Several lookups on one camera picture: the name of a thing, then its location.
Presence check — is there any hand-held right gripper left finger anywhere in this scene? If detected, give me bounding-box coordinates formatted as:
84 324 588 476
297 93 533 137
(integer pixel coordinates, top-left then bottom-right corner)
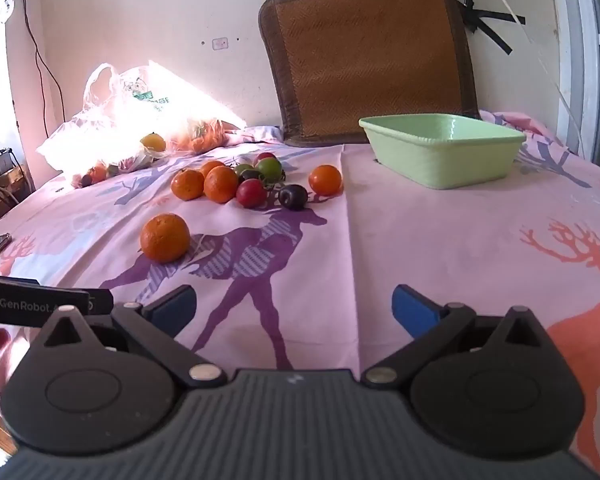
30 284 228 388

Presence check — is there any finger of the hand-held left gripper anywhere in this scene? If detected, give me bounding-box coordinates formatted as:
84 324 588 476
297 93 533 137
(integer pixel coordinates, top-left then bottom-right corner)
86 289 114 317

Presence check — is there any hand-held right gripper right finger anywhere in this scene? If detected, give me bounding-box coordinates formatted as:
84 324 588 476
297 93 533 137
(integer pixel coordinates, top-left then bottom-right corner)
362 284 556 388

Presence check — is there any large orange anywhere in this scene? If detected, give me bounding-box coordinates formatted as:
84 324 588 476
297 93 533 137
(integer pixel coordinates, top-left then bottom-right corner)
140 213 191 264

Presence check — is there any green plastic basin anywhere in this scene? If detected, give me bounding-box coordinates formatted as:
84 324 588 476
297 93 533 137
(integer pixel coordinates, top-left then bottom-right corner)
359 114 527 190

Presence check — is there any pink printed bedsheet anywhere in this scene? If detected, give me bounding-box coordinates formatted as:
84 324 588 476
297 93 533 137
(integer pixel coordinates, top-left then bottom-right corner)
0 110 600 476

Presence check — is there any wooden crate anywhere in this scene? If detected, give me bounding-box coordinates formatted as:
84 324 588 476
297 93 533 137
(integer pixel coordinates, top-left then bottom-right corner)
0 152 33 198

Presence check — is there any clear plastic bag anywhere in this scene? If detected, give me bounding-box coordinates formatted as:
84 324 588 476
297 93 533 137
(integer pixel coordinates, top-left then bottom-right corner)
37 62 245 183

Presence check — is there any brown woven seat mat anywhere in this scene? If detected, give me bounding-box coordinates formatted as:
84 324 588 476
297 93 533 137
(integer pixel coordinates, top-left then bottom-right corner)
258 0 481 148

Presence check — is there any black tape cross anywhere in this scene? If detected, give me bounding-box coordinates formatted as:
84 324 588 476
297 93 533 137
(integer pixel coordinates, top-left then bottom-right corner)
457 0 526 56

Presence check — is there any black wall cable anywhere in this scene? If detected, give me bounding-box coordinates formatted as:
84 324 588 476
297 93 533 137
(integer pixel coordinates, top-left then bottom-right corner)
17 0 64 128

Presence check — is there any white window frame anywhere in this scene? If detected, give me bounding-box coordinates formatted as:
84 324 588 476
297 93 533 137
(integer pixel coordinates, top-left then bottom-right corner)
550 0 600 176

